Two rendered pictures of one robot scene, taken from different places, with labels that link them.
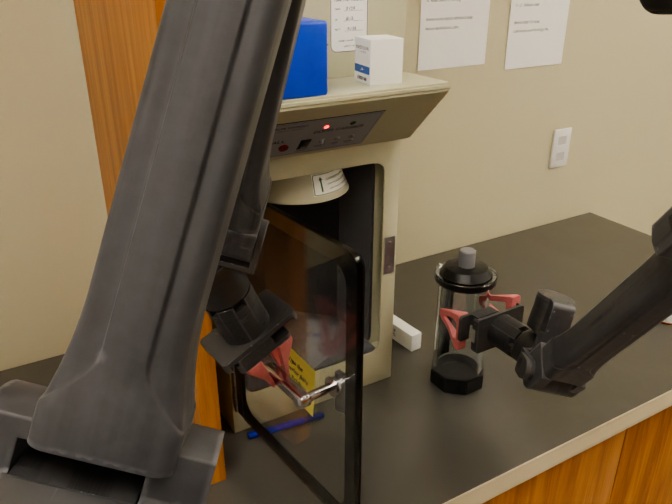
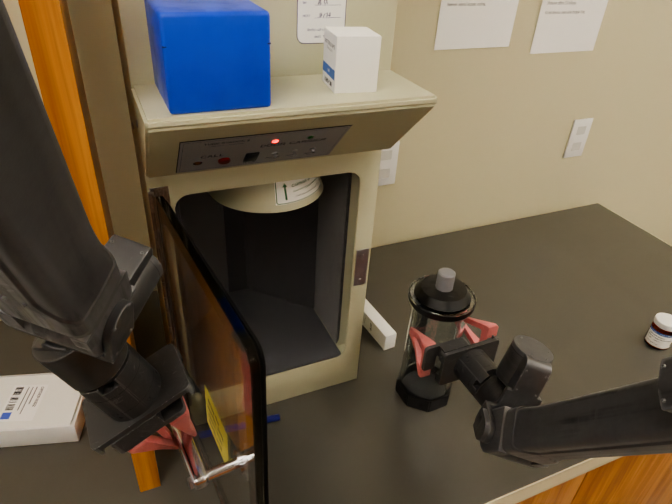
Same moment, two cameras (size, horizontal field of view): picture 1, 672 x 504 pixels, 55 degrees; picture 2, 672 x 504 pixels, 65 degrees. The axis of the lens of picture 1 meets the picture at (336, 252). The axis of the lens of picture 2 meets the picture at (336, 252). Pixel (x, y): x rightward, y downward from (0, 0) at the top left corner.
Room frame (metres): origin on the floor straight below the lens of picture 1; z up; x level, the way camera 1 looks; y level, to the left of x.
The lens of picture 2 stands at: (0.31, -0.11, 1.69)
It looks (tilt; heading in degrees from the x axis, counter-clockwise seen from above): 33 degrees down; 5
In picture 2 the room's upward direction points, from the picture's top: 4 degrees clockwise
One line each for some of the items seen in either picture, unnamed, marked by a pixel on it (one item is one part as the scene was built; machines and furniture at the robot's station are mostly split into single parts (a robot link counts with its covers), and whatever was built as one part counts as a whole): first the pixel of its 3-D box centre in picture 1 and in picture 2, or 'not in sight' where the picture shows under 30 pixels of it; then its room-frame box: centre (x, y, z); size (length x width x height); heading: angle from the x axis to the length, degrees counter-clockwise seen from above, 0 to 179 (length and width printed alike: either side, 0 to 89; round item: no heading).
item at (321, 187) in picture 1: (296, 171); (265, 169); (1.04, 0.07, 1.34); 0.18 x 0.18 x 0.05
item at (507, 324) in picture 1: (508, 334); (476, 371); (0.92, -0.29, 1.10); 0.10 x 0.07 x 0.07; 121
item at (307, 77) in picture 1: (274, 56); (208, 51); (0.85, 0.08, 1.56); 0.10 x 0.10 x 0.09; 30
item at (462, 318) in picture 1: (463, 321); (432, 346); (0.96, -0.22, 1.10); 0.09 x 0.07 x 0.07; 31
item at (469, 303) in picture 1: (461, 325); (432, 342); (1.01, -0.23, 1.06); 0.11 x 0.11 x 0.21
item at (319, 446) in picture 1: (287, 352); (210, 395); (0.73, 0.06, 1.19); 0.30 x 0.01 x 0.40; 36
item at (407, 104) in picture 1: (333, 122); (288, 133); (0.89, 0.00, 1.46); 0.32 x 0.12 x 0.10; 120
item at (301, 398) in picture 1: (298, 380); (204, 446); (0.65, 0.05, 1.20); 0.10 x 0.05 x 0.03; 36
